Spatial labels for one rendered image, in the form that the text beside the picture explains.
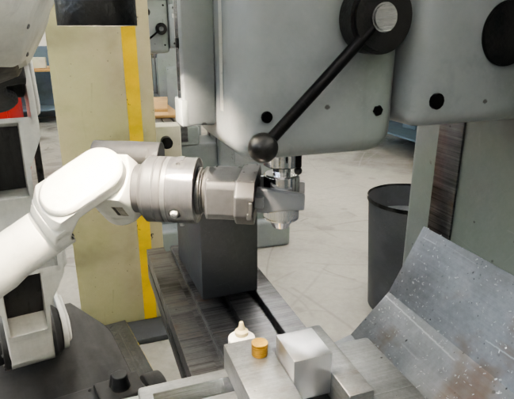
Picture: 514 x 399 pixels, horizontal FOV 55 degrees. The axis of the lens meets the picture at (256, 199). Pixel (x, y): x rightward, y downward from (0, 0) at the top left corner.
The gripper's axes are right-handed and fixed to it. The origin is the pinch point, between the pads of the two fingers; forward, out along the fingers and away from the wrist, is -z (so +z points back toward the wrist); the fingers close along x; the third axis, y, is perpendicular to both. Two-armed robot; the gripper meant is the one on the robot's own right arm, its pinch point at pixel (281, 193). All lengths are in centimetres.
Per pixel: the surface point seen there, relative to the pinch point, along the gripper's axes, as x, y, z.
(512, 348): 3.2, 23.5, -34.4
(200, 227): 25.5, 15.9, 16.2
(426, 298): 19.5, 25.2, -26.0
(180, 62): -6.1, -16.7, 11.4
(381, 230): 175, 75, -45
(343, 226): 303, 124, -39
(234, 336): 0.9, 22.9, 6.4
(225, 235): 27.6, 18.2, 11.8
